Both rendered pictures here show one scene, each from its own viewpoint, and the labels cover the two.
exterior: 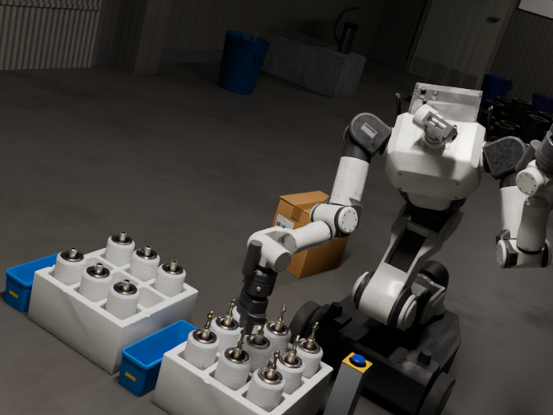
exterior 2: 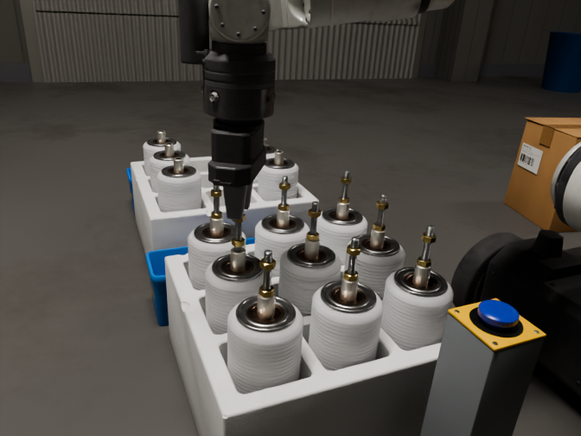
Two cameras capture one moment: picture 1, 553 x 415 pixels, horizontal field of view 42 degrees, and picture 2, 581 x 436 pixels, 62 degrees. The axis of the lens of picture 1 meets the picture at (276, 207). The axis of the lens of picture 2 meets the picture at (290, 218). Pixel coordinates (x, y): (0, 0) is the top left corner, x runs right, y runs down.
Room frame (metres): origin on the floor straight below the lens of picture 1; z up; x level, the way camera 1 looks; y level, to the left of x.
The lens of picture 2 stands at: (1.35, -0.46, 0.61)
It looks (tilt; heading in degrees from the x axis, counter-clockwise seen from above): 25 degrees down; 41
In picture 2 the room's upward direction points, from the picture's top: 3 degrees clockwise
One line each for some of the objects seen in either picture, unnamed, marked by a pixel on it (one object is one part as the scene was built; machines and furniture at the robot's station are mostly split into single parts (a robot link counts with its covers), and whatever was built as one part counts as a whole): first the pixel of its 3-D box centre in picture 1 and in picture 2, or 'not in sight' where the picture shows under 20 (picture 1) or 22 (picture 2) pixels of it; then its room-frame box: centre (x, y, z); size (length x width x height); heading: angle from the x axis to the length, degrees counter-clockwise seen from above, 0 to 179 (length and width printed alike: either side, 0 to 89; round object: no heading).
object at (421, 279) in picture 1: (411, 296); not in sight; (2.44, -0.58, 0.28); 0.21 x 0.20 x 0.13; 155
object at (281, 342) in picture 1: (270, 352); (369, 291); (1.99, -0.11, 0.16); 0.10 x 0.10 x 0.18
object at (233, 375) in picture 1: (229, 381); (237, 318); (1.77, -0.01, 0.16); 0.10 x 0.10 x 0.18
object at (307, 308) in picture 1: (304, 328); (495, 278); (2.31, -0.22, 0.10); 0.20 x 0.05 x 0.20; 155
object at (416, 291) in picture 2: (309, 346); (420, 282); (1.93, -0.22, 0.25); 0.08 x 0.08 x 0.01
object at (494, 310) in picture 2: (358, 361); (496, 317); (1.82, -0.36, 0.32); 0.04 x 0.04 x 0.02
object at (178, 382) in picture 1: (244, 384); (304, 339); (1.88, -0.06, 0.09); 0.39 x 0.39 x 0.18; 65
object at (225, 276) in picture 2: (236, 356); (238, 267); (1.77, -0.01, 0.25); 0.08 x 0.08 x 0.01
